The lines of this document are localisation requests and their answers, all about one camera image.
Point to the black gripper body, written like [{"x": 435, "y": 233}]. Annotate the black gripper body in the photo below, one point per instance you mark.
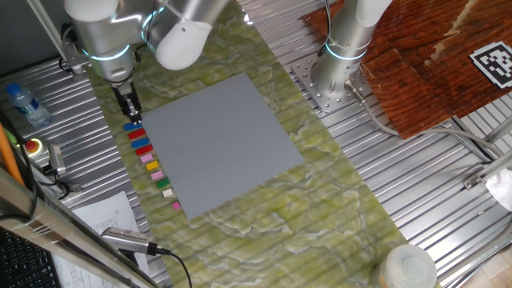
[{"x": 125, "y": 94}]

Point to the aluminium profile with bracket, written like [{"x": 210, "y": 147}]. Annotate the aluminium profile with bracket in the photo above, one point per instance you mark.
[{"x": 492, "y": 164}]

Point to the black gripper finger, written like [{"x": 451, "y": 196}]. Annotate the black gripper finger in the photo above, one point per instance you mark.
[
  {"x": 127, "y": 110},
  {"x": 136, "y": 110}
]

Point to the green marble pattern mat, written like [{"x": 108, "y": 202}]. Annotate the green marble pattern mat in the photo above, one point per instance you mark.
[{"x": 280, "y": 224}]

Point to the green Lego brick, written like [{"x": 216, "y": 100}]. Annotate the green Lego brick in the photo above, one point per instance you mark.
[{"x": 163, "y": 183}]

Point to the small magenta Lego brick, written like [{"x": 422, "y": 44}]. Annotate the small magenta Lego brick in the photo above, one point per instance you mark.
[{"x": 176, "y": 205}]

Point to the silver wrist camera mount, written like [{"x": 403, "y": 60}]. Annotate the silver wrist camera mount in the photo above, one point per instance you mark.
[{"x": 74, "y": 56}]

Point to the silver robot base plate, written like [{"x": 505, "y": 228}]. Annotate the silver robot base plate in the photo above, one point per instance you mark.
[{"x": 332, "y": 100}]

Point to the printed white paper sheet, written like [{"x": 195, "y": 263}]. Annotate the printed white paper sheet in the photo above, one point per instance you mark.
[{"x": 108, "y": 216}]

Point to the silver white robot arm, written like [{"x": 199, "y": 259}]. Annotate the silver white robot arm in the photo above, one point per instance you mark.
[{"x": 108, "y": 32}]

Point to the silver camera device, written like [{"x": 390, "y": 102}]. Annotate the silver camera device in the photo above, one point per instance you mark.
[{"x": 128, "y": 240}]

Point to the white plastic container lid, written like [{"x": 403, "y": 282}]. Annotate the white plastic container lid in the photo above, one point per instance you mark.
[{"x": 408, "y": 266}]

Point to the grey switch box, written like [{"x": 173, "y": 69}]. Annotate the grey switch box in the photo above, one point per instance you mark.
[{"x": 56, "y": 158}]

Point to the aluminium diagonal strut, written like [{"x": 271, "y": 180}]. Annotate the aluminium diagonal strut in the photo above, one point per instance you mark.
[{"x": 46, "y": 24}]

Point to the red emergency stop button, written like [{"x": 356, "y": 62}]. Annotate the red emergency stop button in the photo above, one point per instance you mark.
[{"x": 32, "y": 146}]

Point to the red long Lego brick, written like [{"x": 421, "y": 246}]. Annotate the red long Lego brick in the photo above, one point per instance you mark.
[
  {"x": 144, "y": 150},
  {"x": 137, "y": 134}
]

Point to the grey frame bar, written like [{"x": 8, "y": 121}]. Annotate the grey frame bar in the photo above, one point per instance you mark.
[{"x": 60, "y": 236}]

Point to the clear plastic water bottle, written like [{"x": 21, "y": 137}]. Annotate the clear plastic water bottle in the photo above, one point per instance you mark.
[{"x": 28, "y": 106}]

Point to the blue long Lego brick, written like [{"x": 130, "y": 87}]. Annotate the blue long Lego brick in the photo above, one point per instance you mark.
[
  {"x": 140, "y": 142},
  {"x": 129, "y": 126}
]

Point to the grey Lego baseplate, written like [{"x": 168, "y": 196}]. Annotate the grey Lego baseplate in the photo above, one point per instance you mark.
[{"x": 220, "y": 144}]

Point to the yellow Lego brick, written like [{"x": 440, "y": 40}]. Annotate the yellow Lego brick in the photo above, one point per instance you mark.
[{"x": 152, "y": 165}]

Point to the brown wood grain board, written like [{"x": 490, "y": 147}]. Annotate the brown wood grain board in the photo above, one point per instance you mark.
[{"x": 420, "y": 72}]

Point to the black white fiducial marker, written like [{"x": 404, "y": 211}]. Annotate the black white fiducial marker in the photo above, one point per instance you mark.
[{"x": 496, "y": 64}]

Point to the white Lego brick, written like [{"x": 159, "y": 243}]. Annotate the white Lego brick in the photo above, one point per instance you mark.
[{"x": 168, "y": 193}]

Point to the black keyboard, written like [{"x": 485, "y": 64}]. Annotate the black keyboard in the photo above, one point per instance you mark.
[{"x": 24, "y": 264}]

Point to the orange pole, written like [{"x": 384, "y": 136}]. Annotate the orange pole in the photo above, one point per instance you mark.
[{"x": 9, "y": 158}]

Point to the pink Lego brick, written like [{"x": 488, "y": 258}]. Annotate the pink Lego brick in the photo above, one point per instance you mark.
[
  {"x": 157, "y": 175},
  {"x": 146, "y": 158}
]

